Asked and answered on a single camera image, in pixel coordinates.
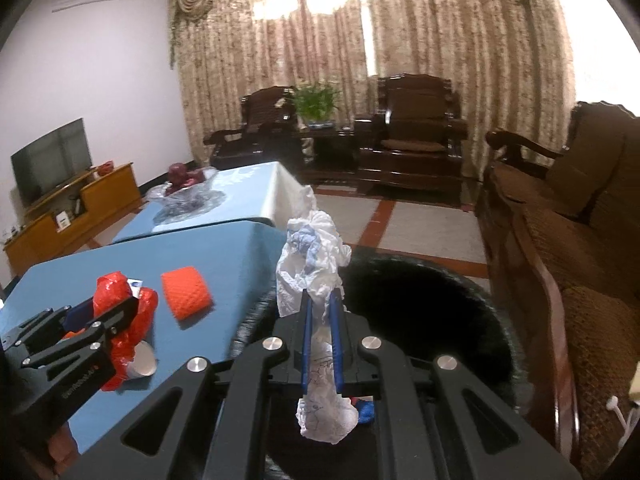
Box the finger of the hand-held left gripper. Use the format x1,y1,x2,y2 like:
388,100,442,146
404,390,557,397
0,300,98,356
10,296,142,413

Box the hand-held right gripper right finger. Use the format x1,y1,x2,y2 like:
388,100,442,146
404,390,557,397
327,290,583,480

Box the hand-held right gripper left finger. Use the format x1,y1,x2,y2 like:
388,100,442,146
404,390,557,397
62,288,314,480

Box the red plastic bag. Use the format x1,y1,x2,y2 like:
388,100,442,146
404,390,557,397
65,271,160,393

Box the white tissue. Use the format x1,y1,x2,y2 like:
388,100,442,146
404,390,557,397
275,210,361,446

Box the black lined waste bin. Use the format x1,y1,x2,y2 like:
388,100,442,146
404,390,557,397
232,246,523,480

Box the white toothpaste tube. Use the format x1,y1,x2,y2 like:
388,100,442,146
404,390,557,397
125,277,159,379

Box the blue plastic wrapper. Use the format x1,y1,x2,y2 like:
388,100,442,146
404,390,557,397
350,396,375,425

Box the orange scrub sponge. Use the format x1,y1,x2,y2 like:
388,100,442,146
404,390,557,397
160,266,215,322

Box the wooden television cabinet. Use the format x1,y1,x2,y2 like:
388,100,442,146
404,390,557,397
2,162,143,276

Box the glass fruit bowl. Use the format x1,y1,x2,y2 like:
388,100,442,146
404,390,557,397
145,167,228,226

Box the flat screen television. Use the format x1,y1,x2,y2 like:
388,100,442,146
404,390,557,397
11,118,93,208

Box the light blue tablecloth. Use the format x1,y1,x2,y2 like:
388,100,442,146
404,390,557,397
112,161,319,245

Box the dark red fruit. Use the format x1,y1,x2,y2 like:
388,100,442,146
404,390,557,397
166,162,206,193

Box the dark wooden side table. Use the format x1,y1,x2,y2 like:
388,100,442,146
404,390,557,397
298,125,358,173

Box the brown seat cushion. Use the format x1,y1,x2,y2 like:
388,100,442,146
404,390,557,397
382,139,446,154

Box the dark wooden armchair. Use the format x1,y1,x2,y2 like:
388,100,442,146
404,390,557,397
204,86,306,171
354,74,469,196

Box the wooden sofa with brown cushions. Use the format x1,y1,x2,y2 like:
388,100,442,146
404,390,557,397
475,101,640,466

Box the green potted plant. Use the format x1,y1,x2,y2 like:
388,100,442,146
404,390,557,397
290,84,343,128

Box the beige patterned curtains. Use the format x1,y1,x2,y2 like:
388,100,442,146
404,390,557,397
172,0,576,181

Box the white cable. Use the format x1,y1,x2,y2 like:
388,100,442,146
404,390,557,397
605,395,633,443

